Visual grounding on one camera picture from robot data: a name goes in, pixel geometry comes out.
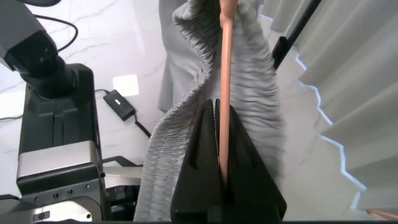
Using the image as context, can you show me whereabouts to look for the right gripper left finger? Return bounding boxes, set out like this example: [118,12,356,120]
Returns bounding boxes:
[170,99,223,222]

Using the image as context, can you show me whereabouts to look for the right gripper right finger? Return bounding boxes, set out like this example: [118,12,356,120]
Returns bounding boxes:
[223,105,287,222]

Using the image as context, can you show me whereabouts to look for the pale grey shorts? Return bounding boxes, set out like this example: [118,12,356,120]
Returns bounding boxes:
[133,0,285,222]

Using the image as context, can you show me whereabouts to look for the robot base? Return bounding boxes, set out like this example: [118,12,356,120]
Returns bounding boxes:
[0,63,147,222]

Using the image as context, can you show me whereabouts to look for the black clothes rack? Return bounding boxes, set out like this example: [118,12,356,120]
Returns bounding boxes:
[272,0,323,70]

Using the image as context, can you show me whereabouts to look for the black power adapter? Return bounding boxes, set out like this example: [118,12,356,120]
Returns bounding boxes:
[95,88,152,138]

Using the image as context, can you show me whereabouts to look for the white curtain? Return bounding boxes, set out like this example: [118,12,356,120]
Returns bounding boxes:
[261,0,398,215]

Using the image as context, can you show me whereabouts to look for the black cable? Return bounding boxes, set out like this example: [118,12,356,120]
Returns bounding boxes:
[32,12,79,53]

